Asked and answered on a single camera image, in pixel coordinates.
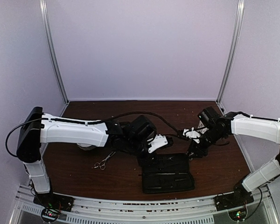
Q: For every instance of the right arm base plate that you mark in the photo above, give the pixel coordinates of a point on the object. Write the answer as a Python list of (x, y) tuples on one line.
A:
[(235, 205)]

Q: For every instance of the white patterned mug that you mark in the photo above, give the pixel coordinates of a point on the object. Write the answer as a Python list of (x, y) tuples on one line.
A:
[(202, 126)]

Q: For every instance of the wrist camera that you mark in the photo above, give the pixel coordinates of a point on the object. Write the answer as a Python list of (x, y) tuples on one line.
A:
[(158, 142), (192, 134)]

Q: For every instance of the aluminium frame post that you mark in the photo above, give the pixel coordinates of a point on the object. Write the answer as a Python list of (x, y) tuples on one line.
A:
[(234, 43), (52, 52)]

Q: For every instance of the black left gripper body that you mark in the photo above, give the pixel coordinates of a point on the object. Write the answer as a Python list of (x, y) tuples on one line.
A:
[(134, 147)]

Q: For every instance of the black zip tool case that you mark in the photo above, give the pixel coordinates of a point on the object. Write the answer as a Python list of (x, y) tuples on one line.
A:
[(165, 173)]

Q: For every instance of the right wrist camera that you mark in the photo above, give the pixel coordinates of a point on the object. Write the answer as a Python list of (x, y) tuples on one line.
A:
[(192, 134)]

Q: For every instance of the right aluminium frame post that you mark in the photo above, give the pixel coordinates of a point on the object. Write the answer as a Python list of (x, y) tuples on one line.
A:
[(234, 43)]

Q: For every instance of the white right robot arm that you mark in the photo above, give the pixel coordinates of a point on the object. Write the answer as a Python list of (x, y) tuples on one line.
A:
[(243, 124)]

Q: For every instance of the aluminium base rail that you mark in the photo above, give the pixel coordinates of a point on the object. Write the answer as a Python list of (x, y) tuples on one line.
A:
[(201, 210)]

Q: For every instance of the left aluminium frame post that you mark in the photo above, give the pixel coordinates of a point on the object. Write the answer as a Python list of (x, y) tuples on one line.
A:
[(52, 52)]

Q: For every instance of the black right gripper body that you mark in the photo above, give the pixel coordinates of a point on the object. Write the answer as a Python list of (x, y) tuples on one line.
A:
[(213, 136)]

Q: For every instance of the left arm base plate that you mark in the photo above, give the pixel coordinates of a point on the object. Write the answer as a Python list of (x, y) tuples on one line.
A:
[(53, 205)]

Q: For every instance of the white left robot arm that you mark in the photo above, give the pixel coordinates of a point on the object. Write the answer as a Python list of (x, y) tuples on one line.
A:
[(42, 128)]

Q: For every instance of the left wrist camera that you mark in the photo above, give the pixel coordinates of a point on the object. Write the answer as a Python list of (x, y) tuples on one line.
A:
[(158, 142)]

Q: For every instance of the white scalloped bowl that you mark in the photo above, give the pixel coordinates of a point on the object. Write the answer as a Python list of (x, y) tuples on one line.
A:
[(86, 147)]

